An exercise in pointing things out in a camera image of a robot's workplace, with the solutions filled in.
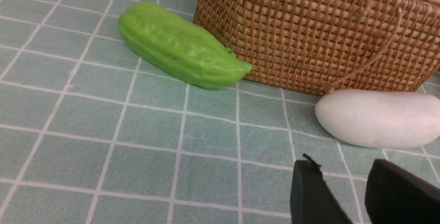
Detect white radish with leaves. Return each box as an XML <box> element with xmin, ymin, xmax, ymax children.
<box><xmin>315</xmin><ymin>89</ymin><xmax>440</xmax><ymax>149</ymax></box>

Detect green bitter gourd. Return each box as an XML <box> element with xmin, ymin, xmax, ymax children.
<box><xmin>118</xmin><ymin>1</ymin><xmax>252</xmax><ymax>89</ymax></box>

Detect green checkered tablecloth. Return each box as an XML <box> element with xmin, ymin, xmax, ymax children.
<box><xmin>0</xmin><ymin>0</ymin><xmax>439</xmax><ymax>224</ymax></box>

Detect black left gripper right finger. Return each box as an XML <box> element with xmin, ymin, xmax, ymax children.
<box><xmin>365</xmin><ymin>159</ymin><xmax>440</xmax><ymax>224</ymax></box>

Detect woven wicker basket green lining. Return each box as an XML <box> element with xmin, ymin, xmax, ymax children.
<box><xmin>193</xmin><ymin>0</ymin><xmax>440</xmax><ymax>96</ymax></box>

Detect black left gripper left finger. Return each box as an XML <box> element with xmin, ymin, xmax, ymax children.
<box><xmin>290</xmin><ymin>154</ymin><xmax>352</xmax><ymax>224</ymax></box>

